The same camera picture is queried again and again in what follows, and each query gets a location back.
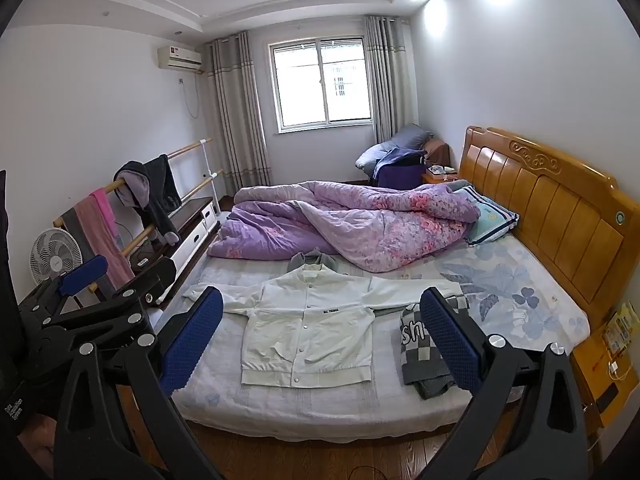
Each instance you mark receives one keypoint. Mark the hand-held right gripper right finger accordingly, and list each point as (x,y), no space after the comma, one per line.
(450,340)

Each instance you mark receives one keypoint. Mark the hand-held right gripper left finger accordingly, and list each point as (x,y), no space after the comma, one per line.
(192,340)

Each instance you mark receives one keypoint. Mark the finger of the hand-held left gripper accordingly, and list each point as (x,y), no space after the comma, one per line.
(150,277)
(82,272)

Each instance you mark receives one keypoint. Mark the grey checkered sweater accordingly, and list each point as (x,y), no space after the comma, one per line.
(412,355)

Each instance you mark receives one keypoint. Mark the white button jacket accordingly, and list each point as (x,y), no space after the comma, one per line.
(305,330)

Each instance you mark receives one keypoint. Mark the white standing fan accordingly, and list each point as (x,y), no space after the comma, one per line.
(52,260)

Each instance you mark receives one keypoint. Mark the grey towel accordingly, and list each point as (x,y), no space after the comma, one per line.
(80,225)

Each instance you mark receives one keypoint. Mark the pink towel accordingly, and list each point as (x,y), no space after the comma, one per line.
(107,230)

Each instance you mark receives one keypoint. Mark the floral bed sheet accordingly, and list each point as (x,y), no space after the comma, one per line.
(500,290)

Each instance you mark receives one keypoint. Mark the white and brown cabinet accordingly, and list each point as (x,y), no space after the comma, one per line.
(192,220)

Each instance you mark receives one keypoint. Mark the dark hanging jacket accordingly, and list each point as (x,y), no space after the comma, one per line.
(157,185)

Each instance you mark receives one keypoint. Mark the light blue pillow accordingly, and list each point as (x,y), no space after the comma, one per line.
(492,220)

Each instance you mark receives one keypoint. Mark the wooden bar rack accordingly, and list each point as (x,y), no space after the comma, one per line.
(192,147)

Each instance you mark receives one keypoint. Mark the grey collared garment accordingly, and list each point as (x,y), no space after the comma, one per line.
(312,257)

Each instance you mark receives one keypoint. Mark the purple floral quilt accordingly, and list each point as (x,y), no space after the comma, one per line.
(350,225)

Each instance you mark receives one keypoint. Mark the orange wooden nightstand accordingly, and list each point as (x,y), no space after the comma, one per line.
(600,370)

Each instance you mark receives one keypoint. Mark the small wooden nightstand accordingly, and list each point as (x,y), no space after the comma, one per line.
(440,178)

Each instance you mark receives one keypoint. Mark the wooden bed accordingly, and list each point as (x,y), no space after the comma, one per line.
(550,210)

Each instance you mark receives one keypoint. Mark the black phone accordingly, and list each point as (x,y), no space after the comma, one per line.
(607,397)

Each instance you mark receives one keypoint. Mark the yellow packets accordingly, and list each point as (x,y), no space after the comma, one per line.
(620,330)

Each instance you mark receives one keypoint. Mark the purple cloth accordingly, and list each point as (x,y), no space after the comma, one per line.
(400,175)

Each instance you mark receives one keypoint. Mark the grey striped curtain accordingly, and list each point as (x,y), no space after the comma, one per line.
(390,75)
(235,110)

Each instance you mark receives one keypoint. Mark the blue bedding pile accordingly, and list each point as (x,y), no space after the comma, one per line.
(410,137)

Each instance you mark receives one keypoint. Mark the white air conditioner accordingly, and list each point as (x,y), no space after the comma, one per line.
(180,57)

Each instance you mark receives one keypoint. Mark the white framed window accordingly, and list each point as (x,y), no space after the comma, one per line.
(320,82)

